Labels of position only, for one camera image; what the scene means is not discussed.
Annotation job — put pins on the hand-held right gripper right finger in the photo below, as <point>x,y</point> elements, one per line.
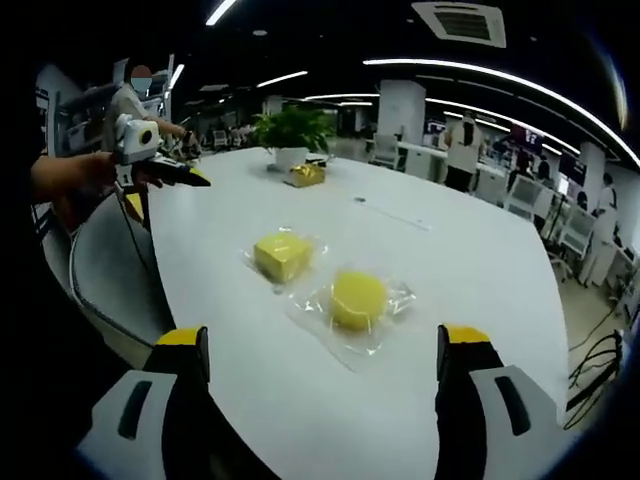
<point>500,400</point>

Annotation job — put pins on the square yellow silicone block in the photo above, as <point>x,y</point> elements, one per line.
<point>282,255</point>

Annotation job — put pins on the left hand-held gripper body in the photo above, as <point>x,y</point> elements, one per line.
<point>136,140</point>

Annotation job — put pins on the ceiling air vent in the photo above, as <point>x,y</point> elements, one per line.
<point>462,22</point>

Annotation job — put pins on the white office chair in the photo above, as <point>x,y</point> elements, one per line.
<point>522,197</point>
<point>387,149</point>

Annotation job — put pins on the round yellow silicone block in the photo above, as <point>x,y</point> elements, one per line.
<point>358,301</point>

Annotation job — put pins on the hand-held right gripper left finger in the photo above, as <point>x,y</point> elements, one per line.
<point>150,400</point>

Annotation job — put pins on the person's left hand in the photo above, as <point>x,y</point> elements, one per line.
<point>92,170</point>

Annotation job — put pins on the gold foil box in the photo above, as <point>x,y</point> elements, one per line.
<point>305,175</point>

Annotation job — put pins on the potted green plant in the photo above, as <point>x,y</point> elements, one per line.
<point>295,135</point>

